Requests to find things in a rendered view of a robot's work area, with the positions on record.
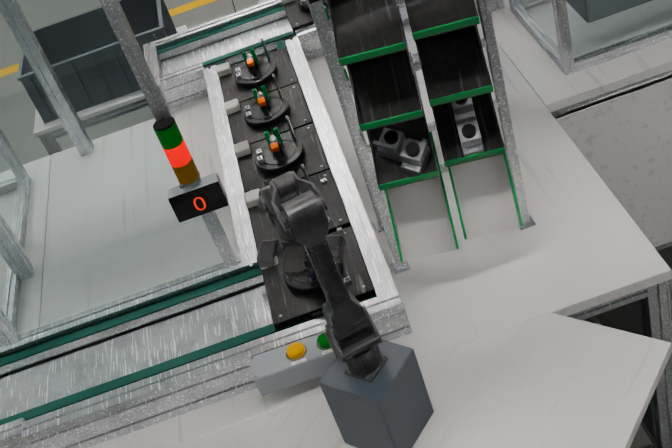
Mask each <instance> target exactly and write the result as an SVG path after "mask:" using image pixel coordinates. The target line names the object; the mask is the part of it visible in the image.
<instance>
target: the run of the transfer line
mask: <svg viewBox="0 0 672 448"><path fill-rule="evenodd" d="M399 8H400V13H401V17H402V22H403V26H407V25H410V22H409V18H408V14H407V9H406V5H405V3H404V4H401V5H399ZM295 32H296V33H294V32H293V30H292V27H291V25H290V22H289V19H288V17H287V14H286V12H285V9H284V7H283V4H282V1H281V0H270V1H267V2H264V3H261V4H258V5H255V6H253V7H250V8H247V9H244V10H241V11H238V12H236V13H233V14H230V15H227V16H224V17H221V18H219V19H216V20H213V21H210V22H207V23H204V24H202V25H199V26H196V27H193V28H190V29H187V30H185V31H182V32H179V33H176V34H173V35H170V36H168V37H165V38H162V39H159V40H156V41H153V42H150V43H147V44H144V45H143V50H144V57H145V60H146V62H147V64H148V66H149V68H150V70H151V73H152V75H153V77H154V79H155V81H156V83H157V86H158V88H159V90H160V92H161V94H162V96H163V99H164V101H165V103H166V105H167V107H168V109H169V110H170V109H172V108H175V107H178V106H181V105H183V104H186V103H189V102H192V101H195V100H198V99H200V98H203V97H206V96H208V92H207V87H206V81H205V79H207V78H211V79H213V76H216V75H217V71H216V66H218V65H220V64H223V63H226V62H228V63H229V65H230V67H231V66H234V65H236V64H239V63H242V62H245V60H244V58H243V55H242V52H246V55H248V54H250V55H252V54H251V51H250V49H254V51H255V54H256V56H257V57H259V56H262V55H265V54H266V53H265V50H264V47H263V45H262V42H261V39H260V38H261V37H262V38H263V40H264V43H265V46H266V48H267V51H268V53H270V52H273V51H276V50H279V49H282V48H285V47H286V48H287V50H289V49H292V48H293V49H294V50H295V49H296V47H298V46H301V47H302V50H303V52H304V55H305V57H306V60H307V61H308V60H311V59H314V58H316V57H319V56H322V55H324V53H323V50H322V46H321V43H320V40H319V37H318V34H317V31H316V28H315V25H314V24H312V25H309V26H306V27H303V28H300V29H298V30H295Z"/></svg>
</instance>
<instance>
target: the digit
mask: <svg viewBox="0 0 672 448"><path fill-rule="evenodd" d="M184 197H185V199H186V201H187V204H188V206H189V208H190V210H191V212H192V214H193V216H195V215H198V214H201V213H204V212H207V211H209V210H212V209H213V207H212V205H211V203H210V201H209V199H208V196H207V194H206V192H205V190H201V191H198V192H195V193H192V194H189V195H187V196H184Z"/></svg>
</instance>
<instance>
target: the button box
mask: <svg viewBox="0 0 672 448"><path fill-rule="evenodd" d="M321 333H323V332H321ZM321 333H318V334H315V335H313V336H310V337H307V338H304V339H301V340H298V341H296V342H300V343H302V344H303V345H304V347H305V353H304V354H303V356H301V357H300V358H297V359H291V358H289V357H288V355H287V352H286V351H287V348H288V347H289V345H291V344H292V343H290V344H287V345H284V346H282V347H279V348H276V349H273V350H270V351H267V352H265V353H262V354H259V355H256V356H253V357H251V358H250V364H251V370H252V375H253V380H254V382H255V384H256V386H257V388H258V390H259V392H260V394H261V396H266V395H269V394H271V393H274V392H277V391H280V390H283V389H285V388H288V387H291V386H294V385H297V384H300V383H302V382H305V381H308V380H311V379H314V378H317V377H319V376H322V375H324V374H325V373H326V371H327V370H328V369H329V367H330V366H331V364H332V363H333V362H334V360H335V359H336V357H335V354H334V352H333V350H332V348H331V347H329V348H321V347H320V346H319V345H318V343H317V338H318V336H319V335H320V334H321ZM296 342H293V343H296Z"/></svg>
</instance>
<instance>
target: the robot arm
mask: <svg viewBox="0 0 672 448"><path fill-rule="evenodd" d="M263 184H264V185H263V186H262V187H261V188H260V190H259V199H258V200H259V201H258V203H257V204H258V206H259V208H262V209H263V210H265V211H266V212H267V211H268V213H269V214H270V216H271V217H273V220H274V222H275V224H276V227H277V229H278V231H279V234H280V236H281V241H280V243H281V245H279V240H265V241H261V243H260V245H259V250H258V254H257V262H258V264H259V266H260V267H261V268H265V267H273V266H274V265H275V260H274V258H275V256H283V264H282V270H283V271H284V273H285V274H286V275H287V276H288V277H293V278H294V277H300V276H301V277H304V276H308V277H309V278H311V277H313V271H314V272H315V274H316V276H317V279H318V281H319V283H320V286H321V288H322V291H323V293H324V295H325V298H326V302H325V303H323V304H322V311H323V314H324V317H325V320H326V322H327V324H326V325H325V330H326V332H325V335H326V337H327V339H328V341H329V344H330V346H331V348H332V350H333V352H334V354H335V357H336V358H340V359H341V360H342V361H343V362H345V361H346V363H347V367H346V369H345V370H344V373H345V374H347V375H350V376H353V377H356V378H359V379H362V380H365V381H368V382H372V381H373V380H374V378H375V377H376V375H377V374H378V372H379V371H380V369H381V368H382V366H383V365H384V363H385V362H386V360H387V356H386V355H383V354H380V350H379V347H378V344H379V343H382V338H381V336H380V334H379V332H378V330H377V328H376V326H375V324H374V323H373V321H372V319H371V317H370V315H369V313H368V311H367V309H366V308H365V306H364V305H363V306H361V304H360V303H359V301H358V300H357V299H356V297H355V296H353V295H352V293H350V292H349V291H347V288H346V286H345V283H344V281H343V278H342V276H341V273H340V271H339V267H338V266H337V263H340V262H342V261H343V258H344V252H345V245H346V241H345V238H344V237H343V236H342V235H332V236H327V233H328V229H329V226H330V222H329V219H328V216H327V213H326V211H328V207H327V204H326V202H325V200H324V198H323V196H322V195H321V193H320V192H319V190H318V189H317V188H316V186H315V185H314V183H312V182H310V181H307V180H304V179H301V178H298V176H297V175H296V173H295V172H294V171H291V172H290V171H288V172H286V173H284V174H282V175H280V176H278V177H276V178H274V179H271V177H270V178H268V179H266V180H264V181H263ZM299 191H300V192H301V193H302V194H301V195H300V193H299ZM336 340H337V341H336ZM337 342H338V343H337Z"/></svg>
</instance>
